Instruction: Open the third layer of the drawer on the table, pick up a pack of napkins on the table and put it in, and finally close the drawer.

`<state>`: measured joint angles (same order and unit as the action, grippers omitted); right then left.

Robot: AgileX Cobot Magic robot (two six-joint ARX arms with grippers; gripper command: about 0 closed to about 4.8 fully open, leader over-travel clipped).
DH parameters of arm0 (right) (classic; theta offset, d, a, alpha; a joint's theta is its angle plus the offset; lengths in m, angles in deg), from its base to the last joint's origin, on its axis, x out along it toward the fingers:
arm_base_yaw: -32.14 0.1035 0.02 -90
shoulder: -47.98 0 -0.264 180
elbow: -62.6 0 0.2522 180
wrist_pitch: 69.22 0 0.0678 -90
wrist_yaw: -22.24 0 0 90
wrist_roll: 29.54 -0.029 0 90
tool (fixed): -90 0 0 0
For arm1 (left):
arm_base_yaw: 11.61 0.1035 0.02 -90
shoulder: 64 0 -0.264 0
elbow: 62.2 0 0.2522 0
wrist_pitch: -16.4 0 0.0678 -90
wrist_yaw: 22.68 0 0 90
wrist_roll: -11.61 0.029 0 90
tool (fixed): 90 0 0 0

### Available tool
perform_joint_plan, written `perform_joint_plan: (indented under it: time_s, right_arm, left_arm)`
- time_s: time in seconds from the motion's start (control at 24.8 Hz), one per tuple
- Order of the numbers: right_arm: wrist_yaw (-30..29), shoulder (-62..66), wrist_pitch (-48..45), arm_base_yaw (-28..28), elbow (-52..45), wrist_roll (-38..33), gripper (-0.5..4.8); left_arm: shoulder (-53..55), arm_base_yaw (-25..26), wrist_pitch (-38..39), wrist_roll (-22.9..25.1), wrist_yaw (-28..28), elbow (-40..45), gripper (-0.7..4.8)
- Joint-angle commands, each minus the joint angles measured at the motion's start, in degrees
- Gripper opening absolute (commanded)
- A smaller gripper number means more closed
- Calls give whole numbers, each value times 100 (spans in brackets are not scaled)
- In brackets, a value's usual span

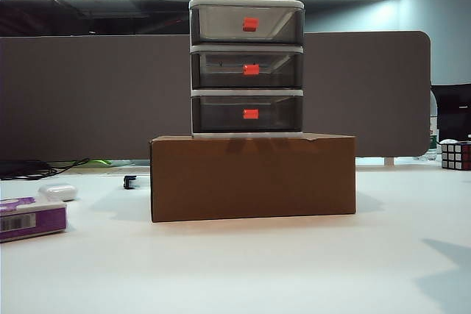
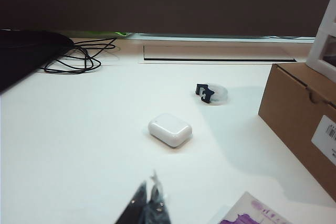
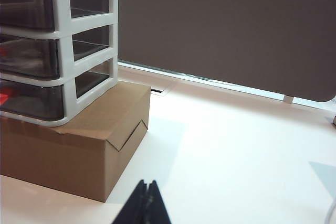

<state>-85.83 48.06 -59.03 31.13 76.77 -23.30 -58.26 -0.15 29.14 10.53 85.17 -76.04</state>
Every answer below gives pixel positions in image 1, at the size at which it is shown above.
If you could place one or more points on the white plastic drawer cabinet frame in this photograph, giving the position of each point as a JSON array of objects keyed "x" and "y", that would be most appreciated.
[{"x": 246, "y": 1}]

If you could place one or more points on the purple white napkin pack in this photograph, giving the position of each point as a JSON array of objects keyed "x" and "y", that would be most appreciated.
[{"x": 44, "y": 218}]

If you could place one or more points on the brown cardboard box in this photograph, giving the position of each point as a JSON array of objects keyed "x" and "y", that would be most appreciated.
[{"x": 254, "y": 181}]

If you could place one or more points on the small blue black clip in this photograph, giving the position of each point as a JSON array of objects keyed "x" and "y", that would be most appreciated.
[{"x": 129, "y": 182}]

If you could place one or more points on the green flat object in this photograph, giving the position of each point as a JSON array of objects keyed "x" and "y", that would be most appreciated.
[{"x": 101, "y": 162}]

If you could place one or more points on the grey brown desk partition panel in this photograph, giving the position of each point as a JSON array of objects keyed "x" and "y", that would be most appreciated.
[{"x": 92, "y": 97}]

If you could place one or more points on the white partition foot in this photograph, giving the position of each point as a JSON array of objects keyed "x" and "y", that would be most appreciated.
[{"x": 389, "y": 161}]

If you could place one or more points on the white earbuds charging case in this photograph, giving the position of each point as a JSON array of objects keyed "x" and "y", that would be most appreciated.
[{"x": 57, "y": 192}]

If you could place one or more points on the clear bottle green label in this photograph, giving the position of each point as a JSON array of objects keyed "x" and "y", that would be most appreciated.
[{"x": 433, "y": 139}]

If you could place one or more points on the Rubik's cube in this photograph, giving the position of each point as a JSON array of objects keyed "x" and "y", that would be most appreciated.
[{"x": 456, "y": 154}]

